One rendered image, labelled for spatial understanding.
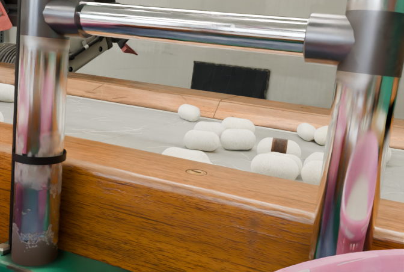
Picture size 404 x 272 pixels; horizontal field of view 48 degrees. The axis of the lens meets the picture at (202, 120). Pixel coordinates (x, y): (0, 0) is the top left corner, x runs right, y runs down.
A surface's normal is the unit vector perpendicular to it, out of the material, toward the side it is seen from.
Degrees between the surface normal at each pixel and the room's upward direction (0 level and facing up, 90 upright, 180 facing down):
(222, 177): 0
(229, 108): 45
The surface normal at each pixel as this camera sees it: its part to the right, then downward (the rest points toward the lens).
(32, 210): 0.10, 0.17
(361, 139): -0.22, 0.14
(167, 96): -0.18, -0.62
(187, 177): 0.11, -0.98
